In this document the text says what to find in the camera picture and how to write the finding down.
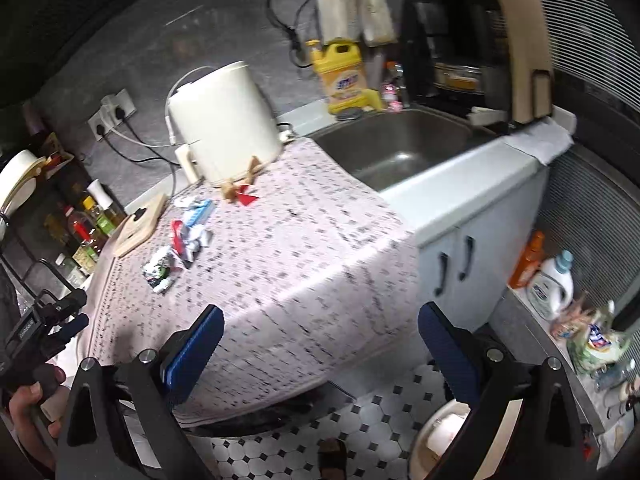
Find yellow detergent bottle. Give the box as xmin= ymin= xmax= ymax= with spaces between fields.
xmin=306 ymin=40 xmax=385 ymax=116

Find small pink bottle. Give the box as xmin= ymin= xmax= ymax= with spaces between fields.
xmin=381 ymin=62 xmax=407 ymax=111

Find white trash bin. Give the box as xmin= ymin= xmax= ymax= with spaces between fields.
xmin=407 ymin=397 xmax=481 ymax=480

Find black power cable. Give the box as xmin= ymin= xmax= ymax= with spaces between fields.
xmin=97 ymin=127 xmax=181 ymax=196

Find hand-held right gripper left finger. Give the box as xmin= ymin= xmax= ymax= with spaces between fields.
xmin=54 ymin=304 xmax=225 ymax=480

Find beige cutting board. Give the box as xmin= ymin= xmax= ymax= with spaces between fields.
xmin=487 ymin=0 xmax=556 ymax=126

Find green label sauce bottle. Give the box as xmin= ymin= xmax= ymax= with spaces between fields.
xmin=72 ymin=240 xmax=101 ymax=276

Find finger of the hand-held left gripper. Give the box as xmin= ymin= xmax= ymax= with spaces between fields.
xmin=52 ymin=314 xmax=90 ymax=351
xmin=37 ymin=289 xmax=88 ymax=323

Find clear plastic bottle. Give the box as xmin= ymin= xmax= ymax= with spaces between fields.
xmin=595 ymin=360 xmax=638 ymax=391

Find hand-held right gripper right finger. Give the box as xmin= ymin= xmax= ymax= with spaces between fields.
xmin=417 ymin=301 xmax=587 ymax=480

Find small wooden board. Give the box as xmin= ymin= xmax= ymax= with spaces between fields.
xmin=114 ymin=193 xmax=168 ymax=257

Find steel sink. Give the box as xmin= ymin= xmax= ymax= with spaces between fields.
xmin=312 ymin=107 xmax=496 ymax=193

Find dark brown bottle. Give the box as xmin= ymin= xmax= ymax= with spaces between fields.
xmin=617 ymin=377 xmax=640 ymax=411

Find grey window blinds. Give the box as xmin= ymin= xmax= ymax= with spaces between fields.
xmin=520 ymin=0 xmax=640 ymax=321

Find pink snack bag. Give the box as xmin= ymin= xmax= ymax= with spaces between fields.
xmin=550 ymin=292 xmax=596 ymax=341

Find green white refill bag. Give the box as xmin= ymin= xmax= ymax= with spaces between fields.
xmin=567 ymin=301 xmax=633 ymax=376

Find white cloth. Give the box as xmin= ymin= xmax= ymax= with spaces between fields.
xmin=470 ymin=106 xmax=577 ymax=165

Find black dish rack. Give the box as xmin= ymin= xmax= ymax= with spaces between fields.
xmin=402 ymin=0 xmax=556 ymax=133

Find small hanging plastic bag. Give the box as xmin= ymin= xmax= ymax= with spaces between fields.
xmin=357 ymin=0 xmax=398 ymax=47

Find white laundry detergent bottle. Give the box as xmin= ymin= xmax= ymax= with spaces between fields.
xmin=527 ymin=250 xmax=575 ymax=322

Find steel pot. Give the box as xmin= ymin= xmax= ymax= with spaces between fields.
xmin=432 ymin=62 xmax=488 ymax=96

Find printed white tablecloth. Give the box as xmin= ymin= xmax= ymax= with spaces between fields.
xmin=75 ymin=137 xmax=421 ymax=426

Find cream air fryer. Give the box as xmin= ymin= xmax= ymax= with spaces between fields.
xmin=167 ymin=60 xmax=284 ymax=187

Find white wall socket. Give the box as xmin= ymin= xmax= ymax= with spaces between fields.
xmin=87 ymin=88 xmax=137 ymax=141

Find white power cable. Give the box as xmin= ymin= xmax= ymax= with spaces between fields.
xmin=107 ymin=65 xmax=213 ymax=148

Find black cabinet handle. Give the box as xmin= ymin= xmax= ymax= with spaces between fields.
xmin=434 ymin=254 xmax=449 ymax=296
xmin=459 ymin=236 xmax=475 ymax=282

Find black sandal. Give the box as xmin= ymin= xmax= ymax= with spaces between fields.
xmin=317 ymin=437 xmax=351 ymax=480

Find orange bottle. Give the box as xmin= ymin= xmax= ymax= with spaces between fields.
xmin=510 ymin=231 xmax=546 ymax=289

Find white bowl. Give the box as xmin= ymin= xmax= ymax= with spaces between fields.
xmin=0 ymin=149 xmax=48 ymax=216

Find red white wrapper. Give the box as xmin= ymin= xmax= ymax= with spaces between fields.
xmin=170 ymin=219 xmax=213 ymax=268

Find white cap oil bottle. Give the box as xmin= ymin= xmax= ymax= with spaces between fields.
xmin=86 ymin=179 xmax=126 ymax=236

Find black spice rack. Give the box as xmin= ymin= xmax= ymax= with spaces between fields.
xmin=0 ymin=130 xmax=126 ymax=311

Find person's left hand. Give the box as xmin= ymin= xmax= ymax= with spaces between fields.
xmin=0 ymin=365 xmax=68 ymax=466

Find silver wrapper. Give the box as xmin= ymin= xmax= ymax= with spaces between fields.
xmin=141 ymin=247 xmax=177 ymax=292

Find black range hood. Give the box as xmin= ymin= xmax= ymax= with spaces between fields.
xmin=0 ymin=0 xmax=211 ymax=106

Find black hanging cable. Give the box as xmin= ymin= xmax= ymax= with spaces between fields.
xmin=266 ymin=0 xmax=316 ymax=68

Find grey cabinet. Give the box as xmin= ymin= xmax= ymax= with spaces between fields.
xmin=415 ymin=160 xmax=551 ymax=361

